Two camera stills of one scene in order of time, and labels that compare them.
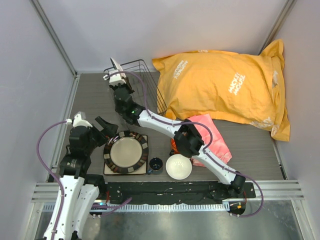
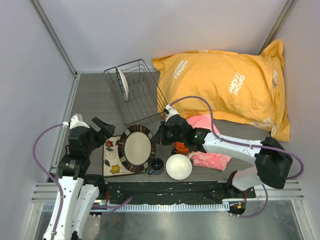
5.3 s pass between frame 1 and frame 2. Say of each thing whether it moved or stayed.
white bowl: stayed
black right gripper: moved
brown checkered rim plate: moved
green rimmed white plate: moved
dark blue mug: stayed
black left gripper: stayed
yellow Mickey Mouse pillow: stayed
